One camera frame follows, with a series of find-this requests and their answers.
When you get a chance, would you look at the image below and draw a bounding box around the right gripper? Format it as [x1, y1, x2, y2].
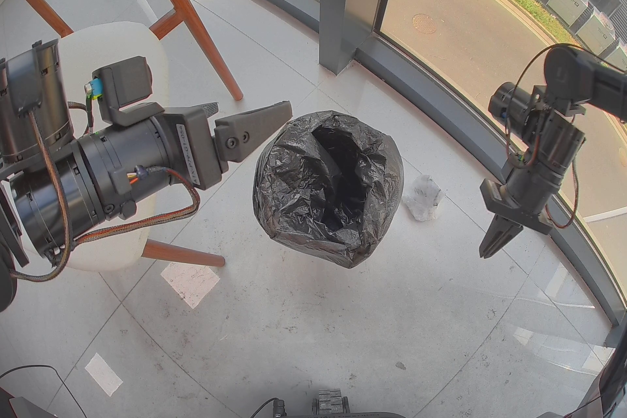
[479, 116, 587, 236]

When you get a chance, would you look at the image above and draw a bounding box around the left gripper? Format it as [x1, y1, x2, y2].
[11, 101, 294, 256]

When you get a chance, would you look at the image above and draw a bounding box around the black plastic bag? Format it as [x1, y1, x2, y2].
[252, 109, 405, 269]

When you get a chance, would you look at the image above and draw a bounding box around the crumpled clear plastic wrapper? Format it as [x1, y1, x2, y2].
[401, 173, 447, 223]

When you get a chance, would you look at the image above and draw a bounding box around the black cable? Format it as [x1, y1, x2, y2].
[0, 364, 68, 402]
[541, 155, 582, 231]
[503, 43, 587, 155]
[249, 397, 288, 418]

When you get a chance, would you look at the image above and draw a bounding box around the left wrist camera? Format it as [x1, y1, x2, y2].
[85, 56, 168, 129]

